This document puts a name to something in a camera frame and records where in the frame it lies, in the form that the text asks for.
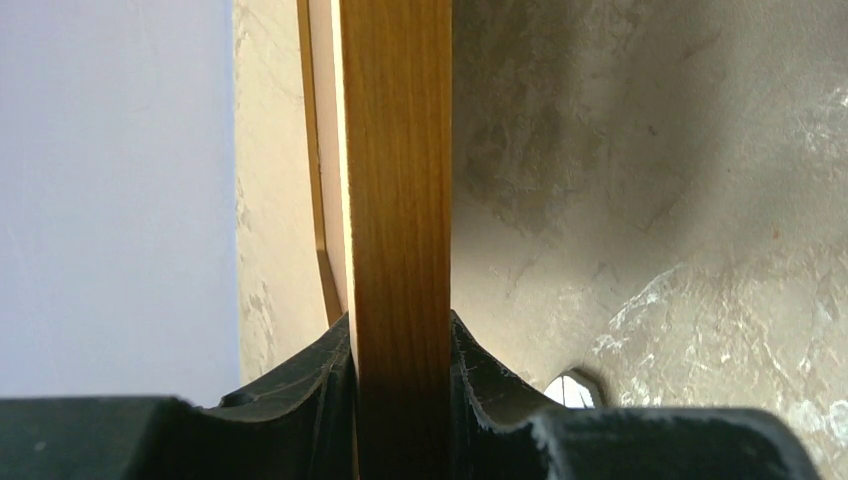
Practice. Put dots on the red handled adjustable wrench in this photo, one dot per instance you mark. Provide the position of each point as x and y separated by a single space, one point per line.
575 390

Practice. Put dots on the wooden picture frame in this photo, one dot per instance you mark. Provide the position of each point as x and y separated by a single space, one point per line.
377 79

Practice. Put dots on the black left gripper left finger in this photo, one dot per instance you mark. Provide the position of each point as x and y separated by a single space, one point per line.
294 422

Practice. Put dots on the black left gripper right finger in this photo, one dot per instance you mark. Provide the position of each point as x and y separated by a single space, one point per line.
503 428

